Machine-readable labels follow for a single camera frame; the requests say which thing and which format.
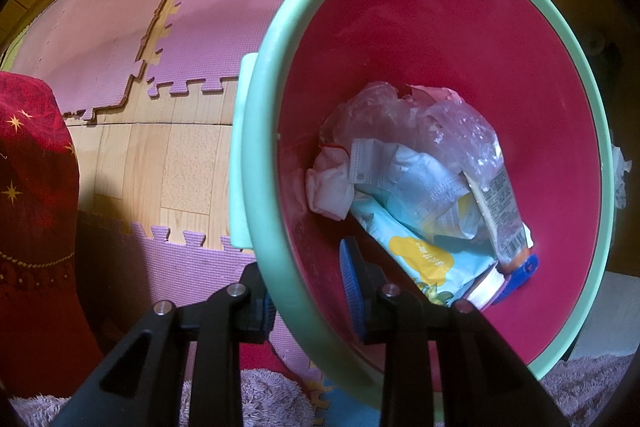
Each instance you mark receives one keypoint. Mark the pink plastic cap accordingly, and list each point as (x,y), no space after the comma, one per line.
(487,289)

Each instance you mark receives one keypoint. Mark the light blue face mask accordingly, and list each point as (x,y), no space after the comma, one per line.
(415,177)

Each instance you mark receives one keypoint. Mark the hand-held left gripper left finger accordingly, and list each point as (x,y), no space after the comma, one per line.
(268,314)

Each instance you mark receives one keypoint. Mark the pink foam puzzle mat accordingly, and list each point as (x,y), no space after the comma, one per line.
(100,22)

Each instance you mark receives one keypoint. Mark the pink paper wrapper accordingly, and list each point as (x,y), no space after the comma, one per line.
(435,94)

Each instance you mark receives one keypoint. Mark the blue foam puzzle mat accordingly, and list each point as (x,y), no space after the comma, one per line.
(350,412)

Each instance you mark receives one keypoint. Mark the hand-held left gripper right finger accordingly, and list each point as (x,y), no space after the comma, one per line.
(352,292)

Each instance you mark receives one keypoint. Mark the white tissue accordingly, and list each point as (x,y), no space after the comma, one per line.
(330,192)

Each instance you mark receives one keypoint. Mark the white panel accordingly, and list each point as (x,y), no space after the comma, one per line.
(605,312)

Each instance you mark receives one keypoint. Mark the purple foam puzzle mat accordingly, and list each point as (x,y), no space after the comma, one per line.
(230,7)
(175,267)

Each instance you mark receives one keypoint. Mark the black caster wheel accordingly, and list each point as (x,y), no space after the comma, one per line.
(597,44)

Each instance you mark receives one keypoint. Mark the light blue wet wipes pack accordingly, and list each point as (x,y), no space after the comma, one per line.
(415,257)

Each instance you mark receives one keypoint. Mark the white crumpled packaging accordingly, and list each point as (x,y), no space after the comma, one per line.
(620,177)

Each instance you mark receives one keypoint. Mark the blue plastic clip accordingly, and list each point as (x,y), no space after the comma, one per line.
(522,274)

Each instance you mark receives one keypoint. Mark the clear plastic bag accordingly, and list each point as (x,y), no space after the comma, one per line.
(380,112)

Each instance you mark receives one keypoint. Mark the red patterned cloth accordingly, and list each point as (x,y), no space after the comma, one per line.
(35,167)

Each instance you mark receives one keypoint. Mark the green red plastic basin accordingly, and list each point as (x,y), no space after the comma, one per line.
(425,32)

